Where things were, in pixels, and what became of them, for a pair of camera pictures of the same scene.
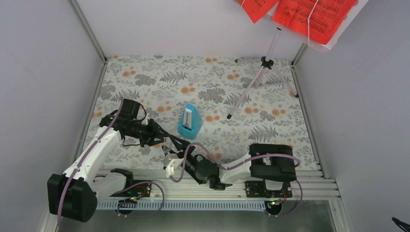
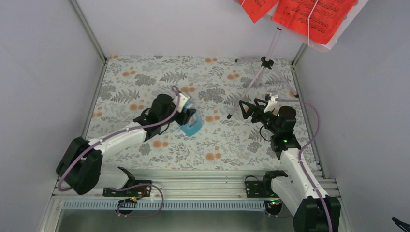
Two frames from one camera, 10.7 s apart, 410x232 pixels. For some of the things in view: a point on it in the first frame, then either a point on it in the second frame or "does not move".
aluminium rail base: x=157 y=203 does not move
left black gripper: x=153 y=130 to x=184 y=116
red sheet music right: x=326 y=19 does not move
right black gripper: x=184 y=143 to x=257 y=108
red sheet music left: x=257 y=9 does not move
